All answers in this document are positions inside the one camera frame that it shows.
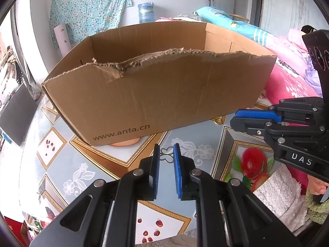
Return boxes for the brown cardboard box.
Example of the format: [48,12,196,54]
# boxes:
[41,22,277,147]

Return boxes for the red paper bag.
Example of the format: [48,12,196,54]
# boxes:
[0,216,29,247]

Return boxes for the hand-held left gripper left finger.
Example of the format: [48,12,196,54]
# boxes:
[29,144,161,247]

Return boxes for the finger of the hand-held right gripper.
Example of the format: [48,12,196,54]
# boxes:
[235,97,325,124]
[229,117,327,148]

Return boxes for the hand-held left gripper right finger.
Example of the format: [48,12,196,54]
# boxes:
[173,143,302,247]

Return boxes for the white fluffy towel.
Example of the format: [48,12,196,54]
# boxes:
[253,163,312,238]

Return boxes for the teal floral wall cloth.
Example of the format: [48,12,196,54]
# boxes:
[49,0,133,49]

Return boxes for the blue water bottle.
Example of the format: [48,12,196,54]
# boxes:
[138,2,156,24]

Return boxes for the person's right hand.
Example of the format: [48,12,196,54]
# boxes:
[307,174,329,196]

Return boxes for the metal butterfly brooch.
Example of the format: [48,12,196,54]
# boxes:
[159,147,175,163]

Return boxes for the wooden chair back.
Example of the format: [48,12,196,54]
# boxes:
[228,13,250,23]

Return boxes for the dark grey cabinet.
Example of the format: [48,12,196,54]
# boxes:
[0,83,39,146]

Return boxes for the pink bed blanket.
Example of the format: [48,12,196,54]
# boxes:
[260,56,322,106]

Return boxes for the printed fruit tablecloth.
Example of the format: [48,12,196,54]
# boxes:
[22,93,310,246]

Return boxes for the blue striped pillow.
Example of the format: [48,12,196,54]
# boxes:
[196,6,277,45]

